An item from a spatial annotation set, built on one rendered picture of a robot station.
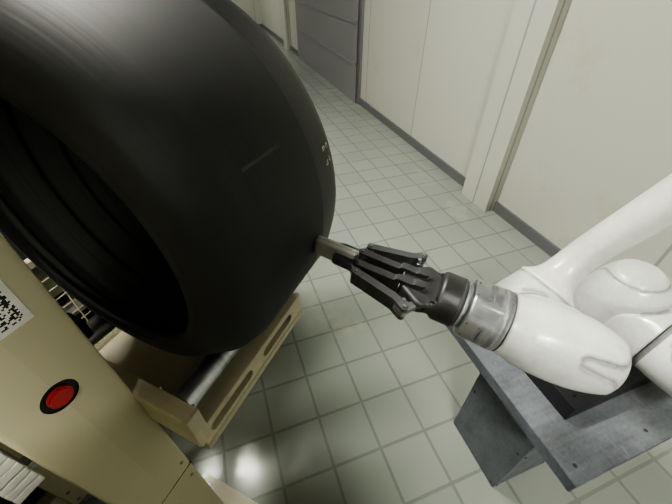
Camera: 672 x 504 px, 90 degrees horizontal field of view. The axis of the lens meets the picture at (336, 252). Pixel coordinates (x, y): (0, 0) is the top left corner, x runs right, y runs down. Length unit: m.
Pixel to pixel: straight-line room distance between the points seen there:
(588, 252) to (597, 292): 0.29
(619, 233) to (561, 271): 0.10
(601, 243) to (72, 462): 0.85
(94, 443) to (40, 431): 0.10
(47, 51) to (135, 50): 0.07
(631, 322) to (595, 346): 0.42
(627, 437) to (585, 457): 0.13
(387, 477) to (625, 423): 0.82
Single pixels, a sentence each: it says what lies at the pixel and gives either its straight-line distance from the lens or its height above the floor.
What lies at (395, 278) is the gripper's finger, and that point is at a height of 1.14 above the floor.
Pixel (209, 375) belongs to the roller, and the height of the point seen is 0.92.
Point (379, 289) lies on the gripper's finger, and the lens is 0.48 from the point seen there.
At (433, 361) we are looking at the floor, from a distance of 1.80.
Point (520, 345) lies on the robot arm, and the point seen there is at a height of 1.12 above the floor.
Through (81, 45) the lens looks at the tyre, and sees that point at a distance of 0.41.
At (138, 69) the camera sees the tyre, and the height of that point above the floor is 1.41.
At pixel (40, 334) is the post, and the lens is 0.53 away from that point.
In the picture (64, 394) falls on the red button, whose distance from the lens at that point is 0.59.
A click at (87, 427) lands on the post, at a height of 0.98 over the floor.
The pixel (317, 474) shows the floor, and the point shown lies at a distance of 1.55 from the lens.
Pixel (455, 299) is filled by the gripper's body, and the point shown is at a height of 1.14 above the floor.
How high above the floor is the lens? 1.49
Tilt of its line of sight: 41 degrees down
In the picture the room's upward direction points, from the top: straight up
